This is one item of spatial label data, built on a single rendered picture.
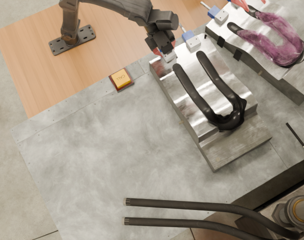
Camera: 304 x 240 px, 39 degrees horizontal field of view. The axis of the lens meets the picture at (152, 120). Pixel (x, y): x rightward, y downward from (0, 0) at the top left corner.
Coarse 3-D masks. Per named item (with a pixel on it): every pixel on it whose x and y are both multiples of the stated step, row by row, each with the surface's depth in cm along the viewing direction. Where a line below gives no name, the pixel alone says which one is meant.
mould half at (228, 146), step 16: (176, 48) 171; (208, 48) 170; (160, 64) 169; (192, 64) 169; (224, 64) 169; (160, 80) 168; (176, 80) 168; (192, 80) 168; (208, 80) 167; (224, 80) 166; (176, 96) 166; (208, 96) 164; (224, 96) 161; (240, 96) 160; (176, 112) 172; (192, 112) 160; (224, 112) 158; (256, 112) 165; (192, 128) 158; (208, 128) 157; (240, 128) 164; (256, 128) 163; (208, 144) 162; (224, 144) 162; (240, 144) 162; (256, 144) 162; (208, 160) 162; (224, 160) 160
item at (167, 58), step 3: (174, 51) 164; (162, 54) 165; (171, 54) 164; (174, 54) 164; (165, 57) 165; (168, 57) 165; (171, 57) 166; (174, 57) 169; (165, 60) 165; (168, 60) 168
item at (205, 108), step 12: (204, 60) 170; (180, 72) 169; (216, 72) 168; (192, 84) 167; (216, 84) 167; (192, 96) 166; (228, 96) 161; (204, 108) 161; (240, 108) 162; (216, 120) 162; (228, 120) 163; (240, 120) 162
